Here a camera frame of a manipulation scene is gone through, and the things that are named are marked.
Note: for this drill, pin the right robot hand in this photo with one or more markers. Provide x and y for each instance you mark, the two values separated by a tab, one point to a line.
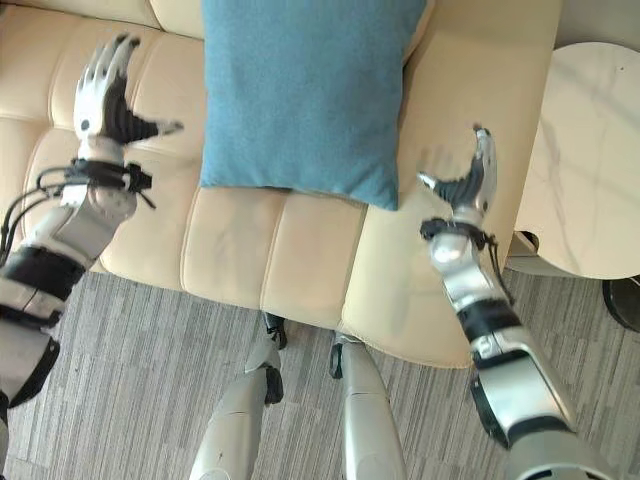
475	180

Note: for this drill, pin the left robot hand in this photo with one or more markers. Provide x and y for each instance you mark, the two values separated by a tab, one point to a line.
102	102

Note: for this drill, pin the blue square cushion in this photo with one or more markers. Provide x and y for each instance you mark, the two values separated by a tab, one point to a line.
305	95

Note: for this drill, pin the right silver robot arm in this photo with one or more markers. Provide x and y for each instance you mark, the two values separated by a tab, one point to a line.
505	345

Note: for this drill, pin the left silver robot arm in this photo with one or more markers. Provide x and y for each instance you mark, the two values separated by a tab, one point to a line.
47	250

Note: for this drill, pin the cream leather sofa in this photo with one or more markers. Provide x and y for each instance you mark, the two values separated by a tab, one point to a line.
280	200

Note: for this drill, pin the round white marble side table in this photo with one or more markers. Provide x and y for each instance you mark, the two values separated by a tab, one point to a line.
582	160

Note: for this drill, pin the right silver robot leg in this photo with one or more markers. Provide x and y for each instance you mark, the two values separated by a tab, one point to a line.
367	405

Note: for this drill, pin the silver robot leg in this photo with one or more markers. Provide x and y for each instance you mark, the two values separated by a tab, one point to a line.
240	400
367	405

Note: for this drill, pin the left silver robot leg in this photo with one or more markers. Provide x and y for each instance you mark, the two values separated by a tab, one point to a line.
240	400

